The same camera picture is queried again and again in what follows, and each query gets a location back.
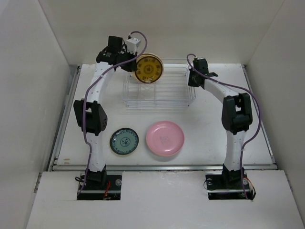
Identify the pink plastic plate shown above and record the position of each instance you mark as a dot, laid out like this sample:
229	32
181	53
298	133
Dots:
165	135

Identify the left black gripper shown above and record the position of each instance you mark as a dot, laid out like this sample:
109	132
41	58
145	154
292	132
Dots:
131	67

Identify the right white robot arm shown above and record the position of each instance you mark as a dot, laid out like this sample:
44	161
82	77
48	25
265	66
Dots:
236	116

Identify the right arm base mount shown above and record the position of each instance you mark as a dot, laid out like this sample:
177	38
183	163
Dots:
218	189

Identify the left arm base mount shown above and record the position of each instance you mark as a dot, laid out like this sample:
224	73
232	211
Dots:
108	189

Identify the teal patterned small plate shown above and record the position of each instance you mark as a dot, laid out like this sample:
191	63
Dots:
124	141

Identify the yellow plastic plate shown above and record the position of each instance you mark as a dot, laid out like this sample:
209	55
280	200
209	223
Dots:
165	153
152	55

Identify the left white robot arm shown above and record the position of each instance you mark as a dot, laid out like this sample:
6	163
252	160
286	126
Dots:
91	117

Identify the white wire dish rack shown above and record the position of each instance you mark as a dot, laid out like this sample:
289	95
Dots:
170	92

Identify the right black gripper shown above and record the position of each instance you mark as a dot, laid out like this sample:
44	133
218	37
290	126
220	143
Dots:
190	83

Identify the aluminium table frame rail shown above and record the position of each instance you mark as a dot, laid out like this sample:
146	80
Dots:
205	138

